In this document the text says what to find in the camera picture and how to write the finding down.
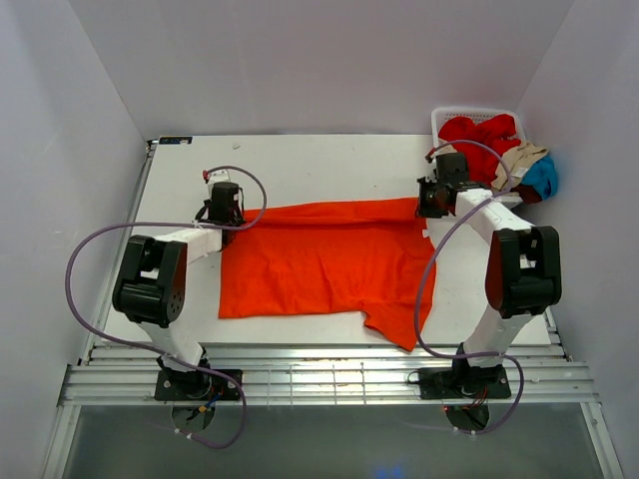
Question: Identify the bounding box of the orange t-shirt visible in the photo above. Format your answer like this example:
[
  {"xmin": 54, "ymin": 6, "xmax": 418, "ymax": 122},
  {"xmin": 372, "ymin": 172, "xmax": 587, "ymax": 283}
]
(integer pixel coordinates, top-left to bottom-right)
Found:
[{"xmin": 219, "ymin": 198, "xmax": 436, "ymax": 351}]

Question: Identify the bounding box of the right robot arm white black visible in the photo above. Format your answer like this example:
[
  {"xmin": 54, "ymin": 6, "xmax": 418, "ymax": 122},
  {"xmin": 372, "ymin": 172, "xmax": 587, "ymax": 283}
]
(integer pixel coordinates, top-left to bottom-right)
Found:
[{"xmin": 416, "ymin": 153, "xmax": 562, "ymax": 399}]

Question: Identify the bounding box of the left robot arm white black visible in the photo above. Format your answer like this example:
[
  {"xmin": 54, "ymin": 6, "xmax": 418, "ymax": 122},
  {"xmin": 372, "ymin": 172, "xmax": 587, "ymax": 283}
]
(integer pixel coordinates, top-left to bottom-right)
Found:
[{"xmin": 112, "ymin": 172, "xmax": 245, "ymax": 399}]

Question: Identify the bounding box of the white plastic laundry basket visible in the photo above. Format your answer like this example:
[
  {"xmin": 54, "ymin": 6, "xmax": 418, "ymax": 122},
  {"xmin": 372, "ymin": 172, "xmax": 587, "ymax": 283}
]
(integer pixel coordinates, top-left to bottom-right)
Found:
[{"xmin": 431, "ymin": 106, "xmax": 526, "ymax": 162}]

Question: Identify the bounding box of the red t-shirt in basket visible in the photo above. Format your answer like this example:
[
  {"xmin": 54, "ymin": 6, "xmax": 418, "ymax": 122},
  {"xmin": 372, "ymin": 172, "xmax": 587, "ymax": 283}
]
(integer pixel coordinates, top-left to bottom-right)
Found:
[{"xmin": 438, "ymin": 114, "xmax": 521, "ymax": 184}]

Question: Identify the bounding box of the beige t-shirt in basket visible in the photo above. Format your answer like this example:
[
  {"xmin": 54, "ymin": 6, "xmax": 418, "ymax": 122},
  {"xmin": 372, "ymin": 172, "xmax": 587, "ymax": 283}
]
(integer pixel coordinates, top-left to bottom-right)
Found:
[{"xmin": 491, "ymin": 142, "xmax": 549, "ymax": 191}]

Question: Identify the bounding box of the blue label sticker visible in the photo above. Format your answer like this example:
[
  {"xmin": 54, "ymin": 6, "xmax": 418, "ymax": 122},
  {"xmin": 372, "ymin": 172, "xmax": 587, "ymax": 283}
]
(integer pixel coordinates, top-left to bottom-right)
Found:
[{"xmin": 158, "ymin": 136, "xmax": 193, "ymax": 145}]

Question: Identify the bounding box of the dark red t-shirt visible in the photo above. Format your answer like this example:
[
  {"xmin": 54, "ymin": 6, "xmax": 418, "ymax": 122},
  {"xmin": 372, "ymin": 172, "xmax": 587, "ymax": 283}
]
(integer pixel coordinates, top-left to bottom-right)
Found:
[{"xmin": 513, "ymin": 185, "xmax": 542, "ymax": 205}]

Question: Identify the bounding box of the blue t-shirt in basket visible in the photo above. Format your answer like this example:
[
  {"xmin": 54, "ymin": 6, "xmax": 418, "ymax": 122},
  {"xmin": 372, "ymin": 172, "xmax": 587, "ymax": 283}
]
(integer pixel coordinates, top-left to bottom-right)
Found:
[{"xmin": 521, "ymin": 155, "xmax": 558, "ymax": 201}]

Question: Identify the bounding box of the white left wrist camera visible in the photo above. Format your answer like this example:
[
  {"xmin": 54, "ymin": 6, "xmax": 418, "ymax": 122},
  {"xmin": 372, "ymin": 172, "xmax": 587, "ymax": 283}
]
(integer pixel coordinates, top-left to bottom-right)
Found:
[{"xmin": 203, "ymin": 169, "xmax": 231, "ymax": 187}]

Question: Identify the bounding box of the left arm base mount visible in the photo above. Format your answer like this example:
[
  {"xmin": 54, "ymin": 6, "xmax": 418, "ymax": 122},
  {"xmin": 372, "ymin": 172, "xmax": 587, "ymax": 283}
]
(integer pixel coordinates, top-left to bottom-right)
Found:
[{"xmin": 154, "ymin": 369, "xmax": 243, "ymax": 402}]

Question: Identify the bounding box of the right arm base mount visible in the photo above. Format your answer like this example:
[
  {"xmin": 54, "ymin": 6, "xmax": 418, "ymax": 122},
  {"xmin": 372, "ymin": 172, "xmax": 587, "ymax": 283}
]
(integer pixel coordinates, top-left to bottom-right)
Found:
[{"xmin": 407, "ymin": 366, "xmax": 511, "ymax": 399}]

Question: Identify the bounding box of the aluminium frame rail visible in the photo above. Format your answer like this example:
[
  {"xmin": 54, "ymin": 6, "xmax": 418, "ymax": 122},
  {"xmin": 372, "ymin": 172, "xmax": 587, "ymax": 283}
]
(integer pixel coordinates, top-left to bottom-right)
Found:
[{"xmin": 60, "ymin": 344, "xmax": 599, "ymax": 406}]

